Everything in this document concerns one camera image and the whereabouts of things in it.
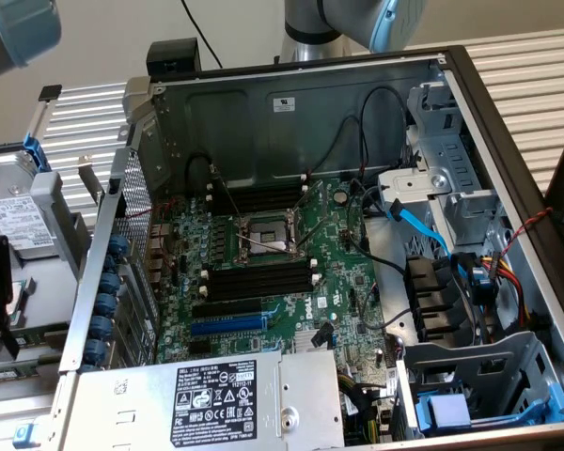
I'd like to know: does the green RAM stick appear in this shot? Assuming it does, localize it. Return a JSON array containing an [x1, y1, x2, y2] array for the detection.
[[9, 328, 48, 351], [0, 365, 39, 382]]

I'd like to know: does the blue plastic disk caddy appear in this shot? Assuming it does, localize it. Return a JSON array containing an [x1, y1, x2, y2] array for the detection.
[[415, 384, 564, 436]]

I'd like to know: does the black box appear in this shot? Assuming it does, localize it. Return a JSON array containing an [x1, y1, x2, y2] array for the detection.
[[145, 38, 203, 80]]

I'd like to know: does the blue card retention knob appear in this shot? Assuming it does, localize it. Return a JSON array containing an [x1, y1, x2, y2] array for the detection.
[[91, 315, 114, 339], [95, 294, 118, 317], [98, 272, 122, 296], [85, 338, 108, 363], [106, 234, 129, 257]]

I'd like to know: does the yellow black power wire bundle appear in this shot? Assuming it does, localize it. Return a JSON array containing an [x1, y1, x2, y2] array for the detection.
[[337, 372, 392, 447]]

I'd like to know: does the blue wire with plug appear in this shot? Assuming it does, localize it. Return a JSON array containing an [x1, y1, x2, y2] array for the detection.
[[455, 260, 494, 306]]

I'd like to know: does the grey metal disk bay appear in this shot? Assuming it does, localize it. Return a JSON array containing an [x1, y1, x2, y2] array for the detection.
[[394, 331, 564, 441]]

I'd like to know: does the thick black wire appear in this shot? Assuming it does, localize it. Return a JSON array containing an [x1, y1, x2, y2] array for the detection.
[[350, 177, 408, 276]]

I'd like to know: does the thin black looped wire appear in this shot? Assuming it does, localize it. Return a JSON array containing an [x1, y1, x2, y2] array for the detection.
[[358, 86, 411, 173], [309, 117, 364, 179]]

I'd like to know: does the black wire with plug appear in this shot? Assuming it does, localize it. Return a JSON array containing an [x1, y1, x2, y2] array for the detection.
[[311, 320, 336, 350]]

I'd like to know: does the black plastic fan shroud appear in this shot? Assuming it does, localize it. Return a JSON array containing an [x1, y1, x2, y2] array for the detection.
[[403, 256, 478, 342]]

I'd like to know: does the blue expansion slot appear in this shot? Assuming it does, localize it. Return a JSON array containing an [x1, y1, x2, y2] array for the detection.
[[191, 315, 268, 336]]

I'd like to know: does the red yellow power wire bundle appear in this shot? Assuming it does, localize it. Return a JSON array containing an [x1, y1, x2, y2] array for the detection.
[[478, 251, 535, 330]]

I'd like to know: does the blue plastic disk rail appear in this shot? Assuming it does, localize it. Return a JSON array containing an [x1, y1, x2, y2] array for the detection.
[[23, 129, 53, 173]]

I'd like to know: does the metal CPU socket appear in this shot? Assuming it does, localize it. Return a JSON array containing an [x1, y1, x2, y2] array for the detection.
[[233, 206, 307, 268]]

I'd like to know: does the silver chipset heatsink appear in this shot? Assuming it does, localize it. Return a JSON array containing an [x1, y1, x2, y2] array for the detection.
[[292, 330, 336, 354]]

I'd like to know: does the grey parts rack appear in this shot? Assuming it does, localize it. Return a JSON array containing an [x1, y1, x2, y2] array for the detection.
[[0, 135, 98, 410]]

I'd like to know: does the grey metal drive cage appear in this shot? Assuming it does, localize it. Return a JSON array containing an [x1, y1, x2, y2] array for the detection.
[[375, 79, 507, 248]]

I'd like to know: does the black camera cable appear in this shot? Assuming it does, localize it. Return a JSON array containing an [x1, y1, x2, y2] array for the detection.
[[180, 0, 225, 70]]

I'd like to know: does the small blue plastic clip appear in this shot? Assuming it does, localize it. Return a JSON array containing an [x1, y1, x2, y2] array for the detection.
[[11, 423, 36, 448]]

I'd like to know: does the silver power supply unit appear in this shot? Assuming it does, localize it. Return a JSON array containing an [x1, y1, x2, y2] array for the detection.
[[58, 348, 348, 451]]

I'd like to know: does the light blue flat wire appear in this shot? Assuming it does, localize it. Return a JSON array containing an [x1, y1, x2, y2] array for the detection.
[[387, 198, 452, 258]]

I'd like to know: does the small metal bracket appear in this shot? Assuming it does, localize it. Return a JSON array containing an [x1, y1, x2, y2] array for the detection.
[[77, 153, 105, 204]]

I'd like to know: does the silver hard disk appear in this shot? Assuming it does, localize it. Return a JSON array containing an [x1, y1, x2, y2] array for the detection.
[[0, 148, 60, 260]]

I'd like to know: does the green Dell motherboard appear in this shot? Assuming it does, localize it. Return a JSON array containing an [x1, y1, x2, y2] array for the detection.
[[150, 174, 401, 375]]

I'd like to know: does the grey wire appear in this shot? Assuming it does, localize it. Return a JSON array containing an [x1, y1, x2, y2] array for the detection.
[[360, 288, 413, 330]]

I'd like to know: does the black wire with clip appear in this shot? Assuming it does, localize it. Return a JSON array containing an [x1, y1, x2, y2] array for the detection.
[[185, 152, 217, 198]]

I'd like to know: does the thin metal locking lever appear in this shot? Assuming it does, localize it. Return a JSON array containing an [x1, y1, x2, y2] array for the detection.
[[210, 163, 246, 225], [291, 179, 324, 213]]

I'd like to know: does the red black twisted wire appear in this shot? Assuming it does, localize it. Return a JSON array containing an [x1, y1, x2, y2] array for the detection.
[[504, 206, 555, 258], [121, 195, 179, 220]]

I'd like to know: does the open grey PC case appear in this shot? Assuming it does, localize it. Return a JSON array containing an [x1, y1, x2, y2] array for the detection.
[[58, 44, 564, 451]]

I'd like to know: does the long black expansion slot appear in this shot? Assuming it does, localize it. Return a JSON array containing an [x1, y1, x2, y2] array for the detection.
[[191, 298, 264, 319]]

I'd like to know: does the aluminium bar with black cap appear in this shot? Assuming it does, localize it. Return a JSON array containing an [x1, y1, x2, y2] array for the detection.
[[27, 84, 63, 140]]

